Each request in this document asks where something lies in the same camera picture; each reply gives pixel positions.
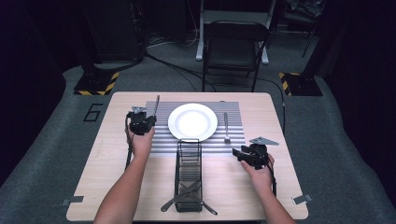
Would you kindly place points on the dark metal fork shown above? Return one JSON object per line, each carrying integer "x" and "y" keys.
{"x": 226, "y": 127}
{"x": 210, "y": 209}

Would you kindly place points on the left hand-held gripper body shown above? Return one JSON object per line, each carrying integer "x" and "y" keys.
{"x": 138, "y": 121}

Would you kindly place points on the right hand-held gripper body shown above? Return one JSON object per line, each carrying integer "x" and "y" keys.
{"x": 258, "y": 154}

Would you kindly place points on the grey striped placemat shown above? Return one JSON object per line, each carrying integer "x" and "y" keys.
{"x": 236, "y": 121}

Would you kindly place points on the large black cabinet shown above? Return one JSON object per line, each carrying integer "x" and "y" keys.
{"x": 113, "y": 29}

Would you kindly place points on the grey tape strip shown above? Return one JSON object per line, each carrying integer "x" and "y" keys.
{"x": 302, "y": 199}
{"x": 72, "y": 200}

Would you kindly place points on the black folding chair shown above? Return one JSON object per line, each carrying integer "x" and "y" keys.
{"x": 232, "y": 51}

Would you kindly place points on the person's left hand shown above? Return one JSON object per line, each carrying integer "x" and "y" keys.
{"x": 141, "y": 144}

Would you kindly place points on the white round plate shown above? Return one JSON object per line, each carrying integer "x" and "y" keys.
{"x": 193, "y": 122}

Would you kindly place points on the black hazard-striped stand base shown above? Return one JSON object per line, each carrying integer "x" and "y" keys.
{"x": 95, "y": 84}
{"x": 303, "y": 84}

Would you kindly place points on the person's right hand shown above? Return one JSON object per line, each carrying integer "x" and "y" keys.
{"x": 260, "y": 177}

